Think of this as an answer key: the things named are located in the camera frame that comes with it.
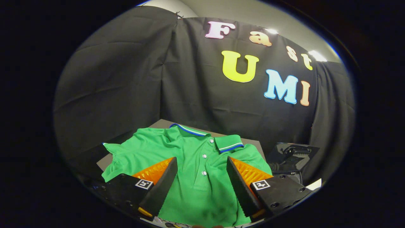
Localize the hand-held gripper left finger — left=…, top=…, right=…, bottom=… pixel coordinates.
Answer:
left=103, top=157, right=178, bottom=221

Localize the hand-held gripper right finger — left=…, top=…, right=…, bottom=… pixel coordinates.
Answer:
left=226, top=156, right=313, bottom=222

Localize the green polo shirt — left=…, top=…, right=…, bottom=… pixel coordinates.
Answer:
left=101, top=123, right=273, bottom=228

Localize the grey cabinet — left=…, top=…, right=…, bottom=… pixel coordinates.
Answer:
left=97, top=119, right=266, bottom=171

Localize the white table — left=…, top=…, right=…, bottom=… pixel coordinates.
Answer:
left=305, top=178, right=322, bottom=190

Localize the black backdrop cloth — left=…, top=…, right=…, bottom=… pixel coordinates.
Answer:
left=53, top=6, right=355, bottom=187

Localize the small ceiling light panel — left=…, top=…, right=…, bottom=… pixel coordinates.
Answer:
left=308, top=50, right=328, bottom=62

